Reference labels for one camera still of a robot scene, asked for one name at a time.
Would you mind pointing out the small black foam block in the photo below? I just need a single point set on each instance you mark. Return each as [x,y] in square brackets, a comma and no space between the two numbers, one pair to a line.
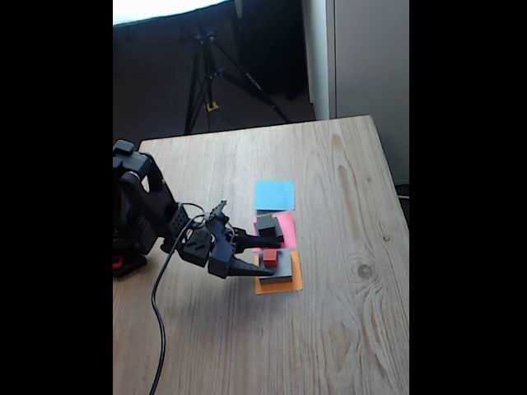
[265,224]

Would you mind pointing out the red cube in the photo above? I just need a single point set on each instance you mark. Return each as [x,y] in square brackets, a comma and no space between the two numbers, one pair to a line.
[270,258]

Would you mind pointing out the medium dark foam block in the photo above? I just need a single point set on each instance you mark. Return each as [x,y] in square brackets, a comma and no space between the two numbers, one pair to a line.
[279,232]

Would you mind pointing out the large grey foam block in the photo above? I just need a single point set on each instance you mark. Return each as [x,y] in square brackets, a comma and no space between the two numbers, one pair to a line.
[284,269]

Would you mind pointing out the pink paper sheet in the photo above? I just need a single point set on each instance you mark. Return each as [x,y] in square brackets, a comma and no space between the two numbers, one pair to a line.
[290,230]

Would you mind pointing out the blue paper sheet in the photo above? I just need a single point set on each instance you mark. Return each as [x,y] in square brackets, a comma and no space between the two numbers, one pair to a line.
[275,196]

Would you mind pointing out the orange paper sheet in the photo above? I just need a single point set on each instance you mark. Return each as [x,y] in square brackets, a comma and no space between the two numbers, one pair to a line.
[297,275]

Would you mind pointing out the red and black table clamp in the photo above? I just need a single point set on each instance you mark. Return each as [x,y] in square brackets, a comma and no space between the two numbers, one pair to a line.
[127,266]

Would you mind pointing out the yellow tape marker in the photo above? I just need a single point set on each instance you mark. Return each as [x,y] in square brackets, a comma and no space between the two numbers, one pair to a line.
[211,107]

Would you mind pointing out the black tripod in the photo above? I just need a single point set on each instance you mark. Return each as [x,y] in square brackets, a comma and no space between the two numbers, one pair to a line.
[204,66]

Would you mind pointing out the white cabinet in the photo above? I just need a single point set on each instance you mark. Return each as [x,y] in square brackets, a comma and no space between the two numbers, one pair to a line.
[370,61]

